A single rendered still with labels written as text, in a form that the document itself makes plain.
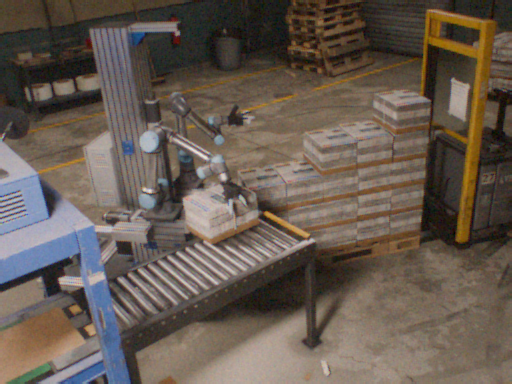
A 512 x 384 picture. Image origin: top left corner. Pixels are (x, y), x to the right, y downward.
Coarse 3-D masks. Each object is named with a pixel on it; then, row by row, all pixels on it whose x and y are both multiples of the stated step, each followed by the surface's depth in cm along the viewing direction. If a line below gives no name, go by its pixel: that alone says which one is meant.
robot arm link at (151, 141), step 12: (156, 132) 326; (144, 144) 325; (156, 144) 323; (156, 156) 332; (156, 168) 336; (144, 180) 343; (156, 180) 341; (144, 192) 343; (156, 192) 343; (144, 204) 346; (156, 204) 346
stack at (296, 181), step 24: (264, 168) 419; (288, 168) 416; (312, 168) 413; (360, 168) 407; (384, 168) 411; (264, 192) 391; (288, 192) 398; (312, 192) 403; (336, 192) 409; (384, 192) 421; (264, 216) 399; (288, 216) 406; (312, 216) 411; (336, 216) 418; (360, 216) 424; (336, 240) 428; (360, 240) 435; (384, 240) 441; (336, 264) 437
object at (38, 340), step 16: (32, 320) 273; (48, 320) 272; (64, 320) 271; (0, 336) 263; (16, 336) 262; (32, 336) 262; (48, 336) 261; (64, 336) 260; (80, 336) 259; (0, 352) 253; (16, 352) 252; (32, 352) 251; (48, 352) 251; (64, 352) 250; (0, 368) 243; (16, 368) 243; (32, 368) 242
